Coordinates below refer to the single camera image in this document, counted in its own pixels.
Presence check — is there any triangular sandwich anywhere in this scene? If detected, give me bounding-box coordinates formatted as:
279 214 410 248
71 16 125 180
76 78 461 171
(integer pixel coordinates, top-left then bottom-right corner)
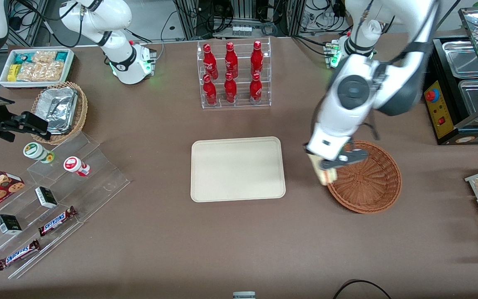
310 154 338 186

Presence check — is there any brown round wicker basket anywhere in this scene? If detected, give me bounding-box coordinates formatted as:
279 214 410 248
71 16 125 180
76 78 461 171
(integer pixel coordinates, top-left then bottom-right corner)
326 140 402 214

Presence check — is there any cream rectangular serving tray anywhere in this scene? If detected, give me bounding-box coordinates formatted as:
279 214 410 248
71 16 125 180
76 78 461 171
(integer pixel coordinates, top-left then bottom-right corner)
191 137 286 203

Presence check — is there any light wicker basket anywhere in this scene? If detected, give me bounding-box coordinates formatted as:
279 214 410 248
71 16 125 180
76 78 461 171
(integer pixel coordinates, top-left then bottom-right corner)
31 81 88 145

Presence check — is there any white rectangular snack bin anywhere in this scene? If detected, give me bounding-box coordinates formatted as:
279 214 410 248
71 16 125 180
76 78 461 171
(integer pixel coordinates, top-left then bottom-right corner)
0 49 75 89

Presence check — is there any green lid yogurt cup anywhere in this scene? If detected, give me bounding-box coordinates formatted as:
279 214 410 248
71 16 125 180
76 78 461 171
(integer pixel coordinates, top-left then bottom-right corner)
23 142 55 164

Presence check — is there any clear bag of crackers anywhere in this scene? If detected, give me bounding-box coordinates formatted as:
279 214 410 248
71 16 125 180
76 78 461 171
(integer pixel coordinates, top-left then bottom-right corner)
32 51 57 64
17 61 63 82

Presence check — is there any aluminium foil container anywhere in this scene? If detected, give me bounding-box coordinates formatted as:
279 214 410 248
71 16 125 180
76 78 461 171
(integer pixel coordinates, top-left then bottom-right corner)
38 86 78 135

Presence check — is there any red cola bottle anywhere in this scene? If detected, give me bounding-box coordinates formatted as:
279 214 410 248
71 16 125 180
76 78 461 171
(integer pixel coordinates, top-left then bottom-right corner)
203 74 218 105
225 42 239 78
224 72 238 103
249 73 263 103
250 40 264 76
203 43 219 79

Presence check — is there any small black box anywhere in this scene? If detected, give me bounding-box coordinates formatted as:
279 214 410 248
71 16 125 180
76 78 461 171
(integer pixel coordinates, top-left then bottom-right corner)
35 186 58 209
0 214 22 235

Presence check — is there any clear acrylic bottle rack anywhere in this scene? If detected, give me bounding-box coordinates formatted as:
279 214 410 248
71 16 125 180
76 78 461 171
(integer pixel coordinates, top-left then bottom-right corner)
197 37 272 109

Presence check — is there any red lid yogurt cup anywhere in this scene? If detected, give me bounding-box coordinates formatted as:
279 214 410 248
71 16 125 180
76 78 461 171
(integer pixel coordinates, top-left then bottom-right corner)
63 156 91 177

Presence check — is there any black food warmer appliance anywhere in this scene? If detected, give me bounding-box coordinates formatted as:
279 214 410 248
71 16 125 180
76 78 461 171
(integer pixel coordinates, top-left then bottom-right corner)
424 6 478 146

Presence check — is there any Snickers chocolate bar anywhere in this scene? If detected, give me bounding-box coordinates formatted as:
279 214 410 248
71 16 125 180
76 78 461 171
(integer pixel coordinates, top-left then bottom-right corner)
38 206 78 237
0 239 41 271

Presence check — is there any clear acrylic stepped display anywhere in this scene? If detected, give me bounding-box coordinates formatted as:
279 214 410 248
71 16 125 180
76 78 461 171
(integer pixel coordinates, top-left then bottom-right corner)
0 131 131 279

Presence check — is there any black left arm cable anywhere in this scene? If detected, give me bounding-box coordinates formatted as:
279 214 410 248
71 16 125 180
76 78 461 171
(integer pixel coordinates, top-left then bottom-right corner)
355 0 441 142

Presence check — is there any black looped table cable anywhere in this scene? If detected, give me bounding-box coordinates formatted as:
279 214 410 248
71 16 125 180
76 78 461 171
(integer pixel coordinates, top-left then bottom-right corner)
332 279 393 299

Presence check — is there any aluminium frame rack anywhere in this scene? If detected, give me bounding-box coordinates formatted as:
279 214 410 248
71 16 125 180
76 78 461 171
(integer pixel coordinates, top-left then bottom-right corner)
173 0 306 40

